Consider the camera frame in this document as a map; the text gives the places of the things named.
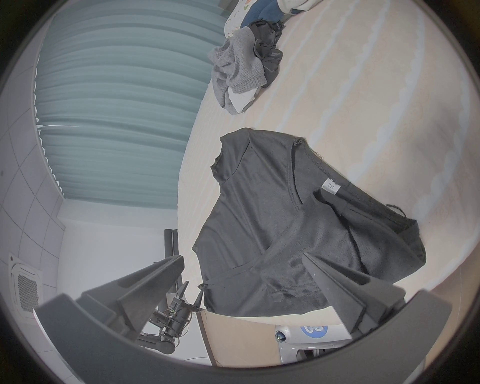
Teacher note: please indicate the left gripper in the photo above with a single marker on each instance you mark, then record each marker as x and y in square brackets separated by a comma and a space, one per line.
[182, 317]

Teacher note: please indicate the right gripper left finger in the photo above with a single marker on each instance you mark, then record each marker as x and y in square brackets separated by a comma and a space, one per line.
[138, 303]

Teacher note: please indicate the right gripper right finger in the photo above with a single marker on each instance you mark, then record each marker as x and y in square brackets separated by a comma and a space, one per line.
[350, 300]

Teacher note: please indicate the black T-shirt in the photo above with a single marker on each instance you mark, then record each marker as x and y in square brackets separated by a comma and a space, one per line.
[270, 232]

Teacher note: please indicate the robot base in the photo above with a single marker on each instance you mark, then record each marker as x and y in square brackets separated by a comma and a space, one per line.
[292, 337]

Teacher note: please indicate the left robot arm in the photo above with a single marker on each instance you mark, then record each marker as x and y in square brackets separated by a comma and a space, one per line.
[161, 343]

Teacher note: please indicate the pile of clothes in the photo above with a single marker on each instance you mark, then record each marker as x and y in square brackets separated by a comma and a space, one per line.
[240, 71]

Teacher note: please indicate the ceiling air conditioner vent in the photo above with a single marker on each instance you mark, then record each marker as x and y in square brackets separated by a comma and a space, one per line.
[26, 288]

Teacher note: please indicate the blue-green curtain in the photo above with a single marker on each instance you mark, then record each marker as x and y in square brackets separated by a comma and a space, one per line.
[112, 112]

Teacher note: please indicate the white printed pillow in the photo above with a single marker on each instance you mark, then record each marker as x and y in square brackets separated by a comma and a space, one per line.
[236, 17]

